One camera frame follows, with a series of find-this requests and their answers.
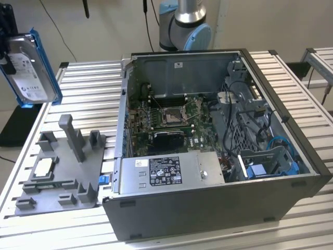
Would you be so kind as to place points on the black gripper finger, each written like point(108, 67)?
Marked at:
point(6, 62)

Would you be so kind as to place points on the hard disk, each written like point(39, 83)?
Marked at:
point(28, 73)

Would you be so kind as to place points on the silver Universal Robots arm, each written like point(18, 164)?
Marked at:
point(182, 28)

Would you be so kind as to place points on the grey disk bay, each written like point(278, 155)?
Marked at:
point(270, 156)

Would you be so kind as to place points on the black stand with base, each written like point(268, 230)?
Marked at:
point(15, 130)

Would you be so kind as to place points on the black antenna rod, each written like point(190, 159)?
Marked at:
point(86, 9)

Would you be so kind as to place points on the silver CPU chip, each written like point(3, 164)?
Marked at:
point(43, 169)

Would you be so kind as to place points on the grey parts rack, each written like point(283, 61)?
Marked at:
point(65, 166)

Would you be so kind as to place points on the blue case latch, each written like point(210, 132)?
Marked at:
point(104, 180)

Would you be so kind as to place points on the CPU socket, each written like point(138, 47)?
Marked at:
point(173, 115)

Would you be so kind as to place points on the black graphics card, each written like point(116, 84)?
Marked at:
point(168, 139)

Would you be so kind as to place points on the silver power supply unit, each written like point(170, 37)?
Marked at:
point(171, 172)

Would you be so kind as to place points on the green motherboard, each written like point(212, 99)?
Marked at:
point(203, 132)

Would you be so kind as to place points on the open black PC case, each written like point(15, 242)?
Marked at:
point(195, 208)

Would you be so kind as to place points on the grey metal drive cage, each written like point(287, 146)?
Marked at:
point(242, 109)

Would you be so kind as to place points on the blue carrier in bay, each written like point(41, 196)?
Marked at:
point(256, 172)

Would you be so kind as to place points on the black box behind table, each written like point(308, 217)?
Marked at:
point(299, 70)

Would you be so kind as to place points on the metal slat side table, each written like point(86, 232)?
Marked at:
point(320, 61)

